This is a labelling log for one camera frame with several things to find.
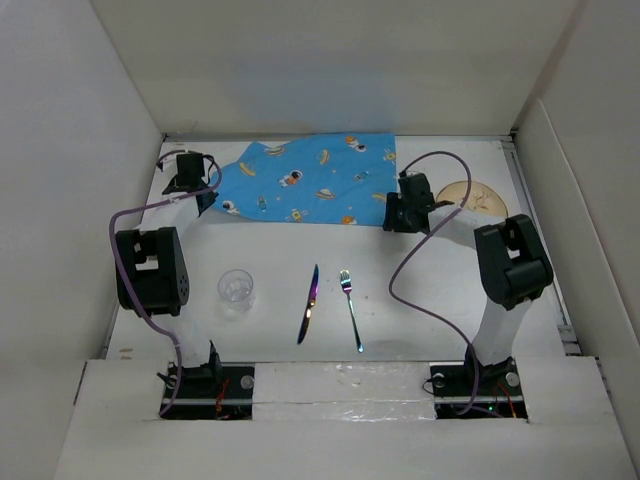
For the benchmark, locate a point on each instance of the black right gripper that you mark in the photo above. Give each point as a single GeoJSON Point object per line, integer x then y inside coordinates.
{"type": "Point", "coordinates": [395, 199]}

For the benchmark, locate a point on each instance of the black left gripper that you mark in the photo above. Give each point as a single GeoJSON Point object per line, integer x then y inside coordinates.
{"type": "Point", "coordinates": [211, 196]}

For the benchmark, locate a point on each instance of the blue space-print cloth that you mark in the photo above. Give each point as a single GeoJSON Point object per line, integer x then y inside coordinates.
{"type": "Point", "coordinates": [323, 179]}

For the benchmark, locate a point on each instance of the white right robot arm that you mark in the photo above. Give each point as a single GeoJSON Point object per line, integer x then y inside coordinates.
{"type": "Point", "coordinates": [513, 265]}

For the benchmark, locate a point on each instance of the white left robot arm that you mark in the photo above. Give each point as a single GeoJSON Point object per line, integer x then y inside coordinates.
{"type": "Point", "coordinates": [151, 272]}

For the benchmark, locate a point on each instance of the beige bird-pattern plate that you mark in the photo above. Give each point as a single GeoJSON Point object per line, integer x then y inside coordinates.
{"type": "Point", "coordinates": [482, 198]}

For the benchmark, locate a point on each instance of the iridescent fork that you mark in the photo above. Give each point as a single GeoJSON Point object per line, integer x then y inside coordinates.
{"type": "Point", "coordinates": [346, 286]}

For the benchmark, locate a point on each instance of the iridescent knife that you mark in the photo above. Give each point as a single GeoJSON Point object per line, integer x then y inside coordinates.
{"type": "Point", "coordinates": [310, 304]}

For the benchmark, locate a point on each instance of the clear plastic cup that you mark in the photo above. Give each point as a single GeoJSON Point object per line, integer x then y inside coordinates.
{"type": "Point", "coordinates": [236, 291]}

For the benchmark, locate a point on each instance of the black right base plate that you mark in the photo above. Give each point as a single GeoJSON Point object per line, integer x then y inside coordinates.
{"type": "Point", "coordinates": [458, 395]}

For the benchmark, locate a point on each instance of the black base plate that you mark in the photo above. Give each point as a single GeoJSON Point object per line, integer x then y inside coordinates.
{"type": "Point", "coordinates": [458, 395]}
{"type": "Point", "coordinates": [204, 395]}

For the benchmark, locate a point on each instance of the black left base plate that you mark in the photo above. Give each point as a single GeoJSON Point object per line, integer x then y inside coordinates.
{"type": "Point", "coordinates": [204, 395]}

